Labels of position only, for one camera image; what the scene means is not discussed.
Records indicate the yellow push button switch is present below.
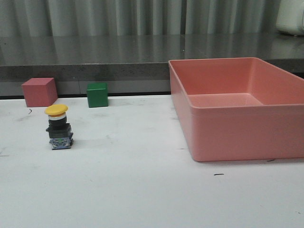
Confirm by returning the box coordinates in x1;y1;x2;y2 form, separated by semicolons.
45;104;73;150

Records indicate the dark grey stone counter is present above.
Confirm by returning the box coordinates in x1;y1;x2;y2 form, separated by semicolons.
0;33;304;99

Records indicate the green cube block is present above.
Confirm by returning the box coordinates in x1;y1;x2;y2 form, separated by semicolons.
86;83;108;108

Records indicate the pink plastic bin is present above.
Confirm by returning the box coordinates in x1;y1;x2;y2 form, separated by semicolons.
169;57;304;162

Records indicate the pink cube block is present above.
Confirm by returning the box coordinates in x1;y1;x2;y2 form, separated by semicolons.
21;77;58;107

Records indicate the grey curtain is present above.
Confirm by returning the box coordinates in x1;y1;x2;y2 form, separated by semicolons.
0;0;280;37

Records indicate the white kitchen appliance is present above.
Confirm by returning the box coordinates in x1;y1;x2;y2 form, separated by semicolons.
276;0;304;36

